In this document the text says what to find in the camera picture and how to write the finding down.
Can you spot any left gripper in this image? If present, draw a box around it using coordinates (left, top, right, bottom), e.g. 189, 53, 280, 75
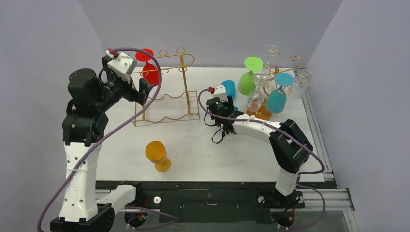
93, 58, 152, 112

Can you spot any red plastic goblet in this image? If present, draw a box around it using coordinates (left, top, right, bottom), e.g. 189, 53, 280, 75
135, 52, 159, 86

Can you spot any tall gold wire glass rack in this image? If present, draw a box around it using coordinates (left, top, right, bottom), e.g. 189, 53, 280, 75
132, 47, 200, 126

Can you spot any blue plastic goblet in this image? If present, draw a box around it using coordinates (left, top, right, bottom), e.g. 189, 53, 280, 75
266, 72, 294, 114
221, 80, 237, 110

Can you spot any green plastic goblet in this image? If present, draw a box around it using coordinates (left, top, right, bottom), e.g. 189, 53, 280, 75
237, 56, 264, 95

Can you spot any gold hook rack wooden base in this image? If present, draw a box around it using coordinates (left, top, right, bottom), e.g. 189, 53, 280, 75
245, 44, 311, 121

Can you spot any orange plastic goblet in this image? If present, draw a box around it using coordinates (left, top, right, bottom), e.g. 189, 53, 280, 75
145, 141, 171, 172

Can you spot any small clear front wine glass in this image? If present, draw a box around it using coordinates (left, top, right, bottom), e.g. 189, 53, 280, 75
262, 44, 281, 75

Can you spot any clear patterned wine glass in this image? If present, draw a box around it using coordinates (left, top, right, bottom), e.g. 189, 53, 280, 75
289, 69, 313, 99

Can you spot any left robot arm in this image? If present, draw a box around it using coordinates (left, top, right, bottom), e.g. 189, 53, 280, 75
50, 67, 153, 232

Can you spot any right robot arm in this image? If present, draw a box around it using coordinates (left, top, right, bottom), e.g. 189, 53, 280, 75
206, 97, 313, 206

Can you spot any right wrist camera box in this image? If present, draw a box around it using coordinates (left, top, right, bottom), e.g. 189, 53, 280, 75
206, 85, 228, 105

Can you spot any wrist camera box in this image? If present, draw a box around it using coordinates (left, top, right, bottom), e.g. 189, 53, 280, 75
206, 85, 228, 105
106, 50, 137, 84

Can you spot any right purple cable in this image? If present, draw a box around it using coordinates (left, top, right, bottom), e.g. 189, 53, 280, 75
197, 89, 327, 231

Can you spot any purple cable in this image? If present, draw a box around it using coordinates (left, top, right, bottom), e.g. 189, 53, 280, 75
197, 89, 327, 231
36, 47, 180, 232

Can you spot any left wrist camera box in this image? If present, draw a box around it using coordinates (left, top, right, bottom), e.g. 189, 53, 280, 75
106, 50, 137, 84

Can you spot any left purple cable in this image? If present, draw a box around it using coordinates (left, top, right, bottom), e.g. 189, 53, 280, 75
36, 47, 180, 232

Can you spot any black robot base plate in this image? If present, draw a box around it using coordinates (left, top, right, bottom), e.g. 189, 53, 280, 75
127, 182, 305, 223

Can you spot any aluminium table frame rail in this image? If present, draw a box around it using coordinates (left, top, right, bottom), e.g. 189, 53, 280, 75
294, 68, 355, 211

